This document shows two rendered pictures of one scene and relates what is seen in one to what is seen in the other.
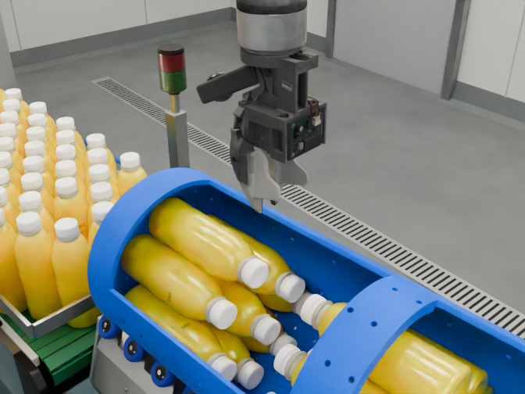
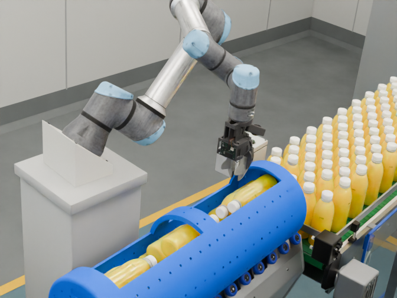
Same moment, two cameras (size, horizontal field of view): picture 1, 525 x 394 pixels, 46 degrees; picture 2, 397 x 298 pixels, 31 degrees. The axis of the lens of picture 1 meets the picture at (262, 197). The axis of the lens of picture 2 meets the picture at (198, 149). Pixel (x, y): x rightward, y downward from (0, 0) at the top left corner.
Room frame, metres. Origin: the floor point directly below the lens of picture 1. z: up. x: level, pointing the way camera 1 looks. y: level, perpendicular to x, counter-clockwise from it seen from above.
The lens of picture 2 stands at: (0.29, -1.85, 2.42)
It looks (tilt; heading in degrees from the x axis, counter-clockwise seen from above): 29 degrees down; 82
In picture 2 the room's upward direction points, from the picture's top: 5 degrees clockwise
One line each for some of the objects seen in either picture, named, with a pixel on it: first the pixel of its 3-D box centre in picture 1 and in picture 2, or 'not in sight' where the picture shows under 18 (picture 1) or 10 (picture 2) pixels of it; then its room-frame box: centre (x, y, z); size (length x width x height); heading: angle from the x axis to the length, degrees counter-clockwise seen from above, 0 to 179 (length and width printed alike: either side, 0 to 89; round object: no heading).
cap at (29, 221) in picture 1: (29, 223); (275, 162); (0.89, 0.41, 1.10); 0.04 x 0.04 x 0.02
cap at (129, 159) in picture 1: (130, 162); (344, 182); (1.12, 0.27, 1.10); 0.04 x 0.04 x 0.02
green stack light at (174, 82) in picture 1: (173, 78); not in sight; (1.38, 0.21, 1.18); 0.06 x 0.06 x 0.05
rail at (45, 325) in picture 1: (132, 277); (282, 216); (0.91, 0.25, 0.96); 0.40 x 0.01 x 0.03; 136
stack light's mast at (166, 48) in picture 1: (173, 80); not in sight; (1.38, 0.21, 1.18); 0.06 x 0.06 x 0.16
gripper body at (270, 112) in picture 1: (277, 99); (236, 136); (0.65, -0.02, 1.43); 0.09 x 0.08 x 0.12; 46
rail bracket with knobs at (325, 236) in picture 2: not in sight; (325, 248); (1.03, 0.08, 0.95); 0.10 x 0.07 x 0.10; 136
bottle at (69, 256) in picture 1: (76, 275); not in sight; (0.88, 0.34, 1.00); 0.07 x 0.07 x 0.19
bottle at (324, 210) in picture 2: not in sight; (322, 220); (1.03, 0.18, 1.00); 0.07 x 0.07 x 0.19
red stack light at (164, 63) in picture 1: (171, 59); not in sight; (1.38, 0.21, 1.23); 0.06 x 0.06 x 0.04
